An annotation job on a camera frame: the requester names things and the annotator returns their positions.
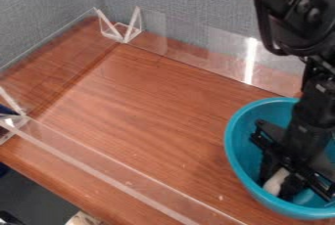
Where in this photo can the clear acrylic barrier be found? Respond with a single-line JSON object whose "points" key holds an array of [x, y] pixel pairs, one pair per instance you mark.
{"points": [[22, 36], [206, 47], [137, 185]]}

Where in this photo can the clear acrylic left barrier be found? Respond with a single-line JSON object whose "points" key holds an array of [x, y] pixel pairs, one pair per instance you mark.
{"points": [[22, 36]]}

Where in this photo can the blue plastic bowl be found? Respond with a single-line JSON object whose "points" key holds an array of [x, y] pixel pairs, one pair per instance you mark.
{"points": [[308, 206]]}

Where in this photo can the clear acrylic front barrier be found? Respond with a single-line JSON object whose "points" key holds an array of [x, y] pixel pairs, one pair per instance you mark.
{"points": [[137, 185]]}

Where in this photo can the clear acrylic back barrier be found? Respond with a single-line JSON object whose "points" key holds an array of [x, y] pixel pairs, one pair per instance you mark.
{"points": [[206, 47]]}

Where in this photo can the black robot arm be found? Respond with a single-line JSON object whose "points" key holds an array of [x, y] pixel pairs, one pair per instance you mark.
{"points": [[298, 28]]}

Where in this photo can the white red plush mushroom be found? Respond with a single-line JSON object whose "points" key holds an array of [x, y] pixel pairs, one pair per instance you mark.
{"points": [[273, 185]]}

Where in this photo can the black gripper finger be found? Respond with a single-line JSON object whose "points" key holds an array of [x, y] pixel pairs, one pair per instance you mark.
{"points": [[292, 187], [270, 167]]}

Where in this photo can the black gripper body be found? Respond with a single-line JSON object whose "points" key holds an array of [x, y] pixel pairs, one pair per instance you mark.
{"points": [[300, 146]]}

